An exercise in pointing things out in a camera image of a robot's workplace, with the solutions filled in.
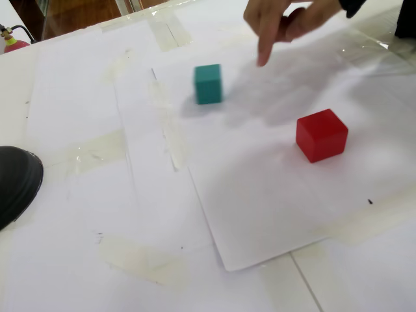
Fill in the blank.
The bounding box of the person's bare hand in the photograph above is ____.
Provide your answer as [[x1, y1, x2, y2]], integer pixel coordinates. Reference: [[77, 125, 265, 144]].
[[243, 0, 348, 68]]

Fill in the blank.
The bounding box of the beige masking tape strip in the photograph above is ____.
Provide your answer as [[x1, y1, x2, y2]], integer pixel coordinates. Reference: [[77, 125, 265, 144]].
[[96, 233, 191, 289], [148, 81, 189, 170], [148, 12, 194, 51], [44, 129, 126, 178], [97, 48, 136, 87]]

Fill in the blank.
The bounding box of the brown wooden cabinet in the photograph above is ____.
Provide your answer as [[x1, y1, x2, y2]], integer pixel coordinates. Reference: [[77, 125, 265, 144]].
[[9, 0, 131, 42]]

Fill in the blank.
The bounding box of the black round dome base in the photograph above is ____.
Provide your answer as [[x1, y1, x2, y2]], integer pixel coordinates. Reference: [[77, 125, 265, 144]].
[[0, 145, 45, 232]]

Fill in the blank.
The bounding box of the red cube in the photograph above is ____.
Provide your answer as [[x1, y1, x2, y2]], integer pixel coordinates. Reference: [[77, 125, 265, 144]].
[[295, 109, 349, 164]]

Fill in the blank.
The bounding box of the white paper sheet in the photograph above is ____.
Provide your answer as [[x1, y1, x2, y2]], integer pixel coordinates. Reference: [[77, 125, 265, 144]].
[[151, 25, 416, 273], [113, 70, 218, 261]]

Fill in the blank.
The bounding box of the teal blue cube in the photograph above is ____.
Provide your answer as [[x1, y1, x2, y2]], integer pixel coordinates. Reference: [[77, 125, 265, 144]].
[[194, 64, 224, 105]]

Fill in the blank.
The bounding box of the red fire extinguisher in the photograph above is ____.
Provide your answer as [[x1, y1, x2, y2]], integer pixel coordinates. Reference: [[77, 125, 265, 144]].
[[0, 23, 37, 55]]

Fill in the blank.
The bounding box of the dark sleeved forearm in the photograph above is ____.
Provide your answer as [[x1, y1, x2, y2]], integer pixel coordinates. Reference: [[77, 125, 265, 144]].
[[337, 0, 370, 20]]

